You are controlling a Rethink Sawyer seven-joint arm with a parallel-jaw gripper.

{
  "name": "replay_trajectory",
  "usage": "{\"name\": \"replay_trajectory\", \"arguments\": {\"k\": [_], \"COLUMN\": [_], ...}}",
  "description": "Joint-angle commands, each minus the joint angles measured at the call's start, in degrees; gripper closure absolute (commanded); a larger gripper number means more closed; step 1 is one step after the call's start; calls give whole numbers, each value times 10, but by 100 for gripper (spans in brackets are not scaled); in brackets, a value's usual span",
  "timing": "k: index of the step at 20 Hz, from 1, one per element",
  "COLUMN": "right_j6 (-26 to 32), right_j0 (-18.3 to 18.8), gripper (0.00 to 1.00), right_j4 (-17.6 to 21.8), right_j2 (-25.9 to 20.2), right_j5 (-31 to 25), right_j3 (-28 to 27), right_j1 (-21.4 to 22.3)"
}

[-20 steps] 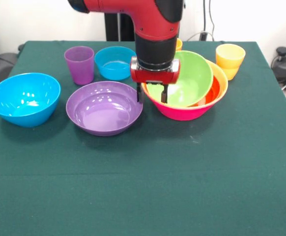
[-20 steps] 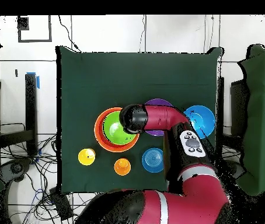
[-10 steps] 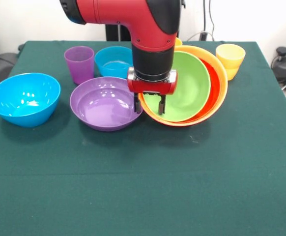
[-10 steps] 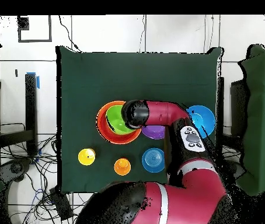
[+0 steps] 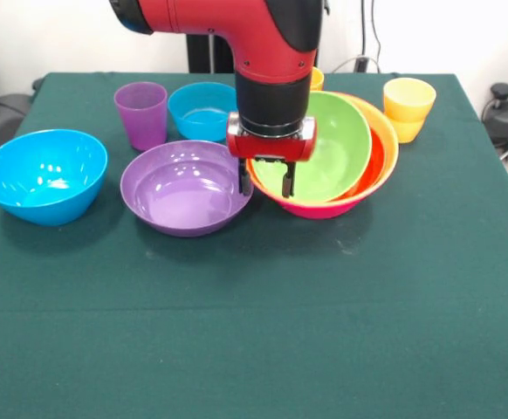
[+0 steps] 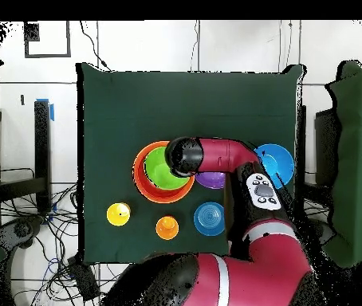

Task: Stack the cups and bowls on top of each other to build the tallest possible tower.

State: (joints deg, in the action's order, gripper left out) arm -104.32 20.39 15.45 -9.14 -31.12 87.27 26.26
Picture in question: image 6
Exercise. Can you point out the yellow cup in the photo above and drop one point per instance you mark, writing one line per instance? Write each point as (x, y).
(118, 213)

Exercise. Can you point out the large blue bowl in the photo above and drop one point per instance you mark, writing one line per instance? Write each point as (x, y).
(280, 159)

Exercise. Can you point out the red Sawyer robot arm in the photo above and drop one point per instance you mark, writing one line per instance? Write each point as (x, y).
(225, 156)

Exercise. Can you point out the black metal stand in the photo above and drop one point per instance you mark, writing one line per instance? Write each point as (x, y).
(42, 143)

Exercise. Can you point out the dark green table cloth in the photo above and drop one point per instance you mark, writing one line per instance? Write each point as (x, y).
(184, 102)

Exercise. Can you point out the green bowl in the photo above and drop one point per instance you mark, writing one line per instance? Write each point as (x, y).
(158, 172)

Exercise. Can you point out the black power strip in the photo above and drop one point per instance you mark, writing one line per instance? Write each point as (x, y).
(83, 279)

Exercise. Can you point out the small blue bowl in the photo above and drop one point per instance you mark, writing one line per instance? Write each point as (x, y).
(208, 219)

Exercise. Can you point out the purple bowl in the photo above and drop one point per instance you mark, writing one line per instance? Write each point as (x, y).
(211, 180)

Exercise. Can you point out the blue tape strip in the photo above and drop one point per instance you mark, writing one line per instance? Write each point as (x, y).
(51, 113)

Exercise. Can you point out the large orange bowl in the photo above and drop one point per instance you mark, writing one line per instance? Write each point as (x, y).
(162, 200)

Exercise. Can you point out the black square frame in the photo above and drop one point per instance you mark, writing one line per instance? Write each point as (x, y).
(31, 32)

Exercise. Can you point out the orange cup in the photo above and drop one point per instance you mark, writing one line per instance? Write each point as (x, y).
(167, 228)

